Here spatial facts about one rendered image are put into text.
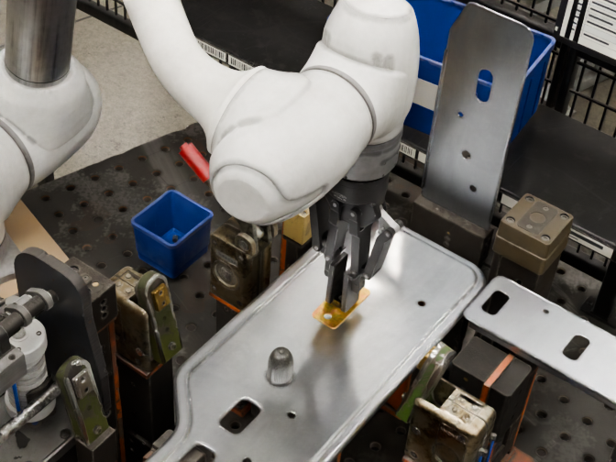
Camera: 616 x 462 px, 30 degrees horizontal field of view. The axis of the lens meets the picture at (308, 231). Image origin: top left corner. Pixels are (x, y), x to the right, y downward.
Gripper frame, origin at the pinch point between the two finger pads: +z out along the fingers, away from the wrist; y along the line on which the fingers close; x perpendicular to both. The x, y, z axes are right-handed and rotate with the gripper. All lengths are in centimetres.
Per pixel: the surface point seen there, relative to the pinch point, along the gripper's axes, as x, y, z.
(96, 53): 117, -166, 106
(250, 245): -2.8, -12.8, -0.5
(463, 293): 13.9, 10.4, 6.5
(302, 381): -11.6, 2.7, 6.5
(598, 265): 55, 16, 30
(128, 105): 104, -141, 106
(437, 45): 51, -18, -1
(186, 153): -0.9, -25.1, -7.9
